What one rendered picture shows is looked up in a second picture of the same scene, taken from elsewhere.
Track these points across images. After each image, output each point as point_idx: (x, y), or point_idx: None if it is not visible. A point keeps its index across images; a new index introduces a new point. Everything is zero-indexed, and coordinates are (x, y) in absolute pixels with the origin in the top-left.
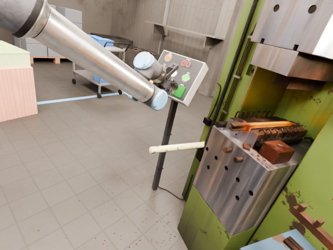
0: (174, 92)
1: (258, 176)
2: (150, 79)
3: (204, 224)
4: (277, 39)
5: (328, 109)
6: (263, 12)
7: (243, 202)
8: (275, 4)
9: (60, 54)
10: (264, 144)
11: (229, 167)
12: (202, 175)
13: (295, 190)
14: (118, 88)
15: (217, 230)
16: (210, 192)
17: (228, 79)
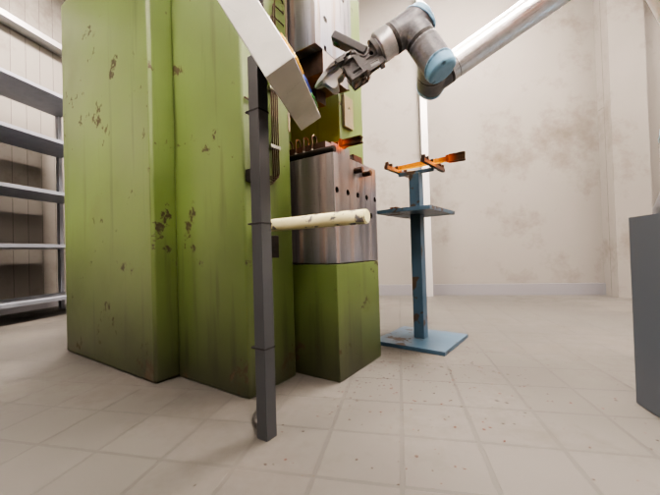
0: (331, 90)
1: (373, 179)
2: (401, 52)
3: (362, 291)
4: (334, 53)
5: None
6: (317, 15)
7: (374, 213)
8: (323, 15)
9: (556, 10)
10: (355, 155)
11: (359, 191)
12: (343, 232)
13: None
14: (491, 54)
15: (371, 274)
16: (356, 242)
17: None
